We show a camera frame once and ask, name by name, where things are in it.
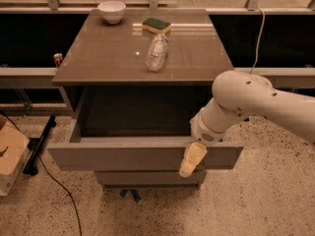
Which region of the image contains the red soda can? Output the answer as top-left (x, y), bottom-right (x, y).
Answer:
top-left (53, 53), bottom-right (63, 68)

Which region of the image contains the grey top drawer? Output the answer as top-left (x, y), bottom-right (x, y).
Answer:
top-left (47, 87), bottom-right (245, 173)

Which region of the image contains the cardboard box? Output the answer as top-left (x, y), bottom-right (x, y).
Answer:
top-left (0, 116), bottom-right (30, 196)

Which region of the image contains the white ceramic bowl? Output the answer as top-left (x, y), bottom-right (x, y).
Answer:
top-left (97, 1), bottom-right (126, 24)

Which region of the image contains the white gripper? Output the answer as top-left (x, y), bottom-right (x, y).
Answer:
top-left (179, 113), bottom-right (225, 178)

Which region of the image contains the grey drawer cabinet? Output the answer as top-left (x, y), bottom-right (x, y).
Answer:
top-left (53, 9), bottom-right (242, 189)

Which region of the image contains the grey bottom drawer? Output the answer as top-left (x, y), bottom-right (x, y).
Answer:
top-left (94, 171), bottom-right (207, 186)

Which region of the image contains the white cable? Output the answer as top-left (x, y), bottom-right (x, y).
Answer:
top-left (248, 7), bottom-right (266, 75)

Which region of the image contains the grey drawer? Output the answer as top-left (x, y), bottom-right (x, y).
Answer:
top-left (94, 171), bottom-right (207, 186)
top-left (47, 87), bottom-right (245, 173)

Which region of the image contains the green yellow sponge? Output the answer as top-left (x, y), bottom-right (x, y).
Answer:
top-left (142, 18), bottom-right (171, 34)

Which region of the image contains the black floor cable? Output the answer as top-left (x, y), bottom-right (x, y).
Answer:
top-left (0, 109), bottom-right (83, 236)

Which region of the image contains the clear plastic water bottle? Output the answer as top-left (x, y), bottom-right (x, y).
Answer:
top-left (145, 33), bottom-right (168, 71)

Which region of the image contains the black metal stand leg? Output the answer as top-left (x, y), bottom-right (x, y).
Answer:
top-left (23, 115), bottom-right (56, 176)

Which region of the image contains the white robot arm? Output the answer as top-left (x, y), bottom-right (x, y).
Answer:
top-left (179, 71), bottom-right (315, 178)

